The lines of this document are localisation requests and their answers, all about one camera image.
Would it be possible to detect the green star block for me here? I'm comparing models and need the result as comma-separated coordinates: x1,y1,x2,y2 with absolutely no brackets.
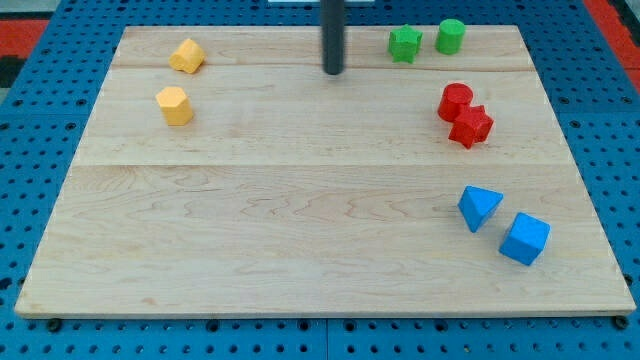
388,24,423,64

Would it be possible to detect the red star block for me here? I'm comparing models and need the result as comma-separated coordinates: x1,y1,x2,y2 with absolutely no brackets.
448,105,494,149

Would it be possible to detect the light wooden board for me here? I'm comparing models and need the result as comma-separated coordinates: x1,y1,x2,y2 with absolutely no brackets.
15,25,636,319

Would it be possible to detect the blue triangular prism block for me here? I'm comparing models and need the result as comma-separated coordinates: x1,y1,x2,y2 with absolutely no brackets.
458,185,504,233

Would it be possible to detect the yellow hexagon block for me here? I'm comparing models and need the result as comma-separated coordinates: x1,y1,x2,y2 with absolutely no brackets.
155,87,194,126

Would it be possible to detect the red cylinder block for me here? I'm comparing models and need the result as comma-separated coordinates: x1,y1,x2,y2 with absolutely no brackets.
437,83,474,122

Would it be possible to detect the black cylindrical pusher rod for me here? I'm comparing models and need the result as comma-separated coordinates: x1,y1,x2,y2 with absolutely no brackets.
320,0,345,75

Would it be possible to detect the yellow heart-shaped block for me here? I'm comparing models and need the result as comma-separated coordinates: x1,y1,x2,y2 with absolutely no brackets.
168,38,206,74

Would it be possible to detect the green cylinder block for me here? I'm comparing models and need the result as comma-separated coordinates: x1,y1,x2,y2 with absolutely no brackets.
435,18,466,55

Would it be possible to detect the blue cube block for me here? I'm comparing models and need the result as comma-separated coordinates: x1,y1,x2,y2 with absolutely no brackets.
499,212,551,266

